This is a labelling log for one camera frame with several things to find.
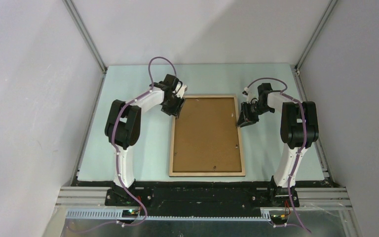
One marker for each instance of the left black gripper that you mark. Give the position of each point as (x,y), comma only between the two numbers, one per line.
(176,110)

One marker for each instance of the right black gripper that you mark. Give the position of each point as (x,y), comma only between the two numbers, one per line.
(246,116)

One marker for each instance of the brown cardboard backing board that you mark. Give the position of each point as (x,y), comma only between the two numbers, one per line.
(206,137)

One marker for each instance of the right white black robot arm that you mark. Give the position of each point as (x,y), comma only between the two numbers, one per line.
(298,130)

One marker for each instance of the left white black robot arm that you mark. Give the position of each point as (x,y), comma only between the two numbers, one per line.
(123,126)

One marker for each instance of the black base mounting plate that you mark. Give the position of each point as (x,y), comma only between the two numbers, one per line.
(152,192)

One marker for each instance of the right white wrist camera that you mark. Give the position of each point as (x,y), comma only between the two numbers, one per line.
(250,96)

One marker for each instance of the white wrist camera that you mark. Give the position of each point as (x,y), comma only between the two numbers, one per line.
(181,90)
(250,96)

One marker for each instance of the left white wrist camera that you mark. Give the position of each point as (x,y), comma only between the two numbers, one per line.
(181,90)

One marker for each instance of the aluminium frame rail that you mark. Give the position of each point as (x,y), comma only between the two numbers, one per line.
(89,203)

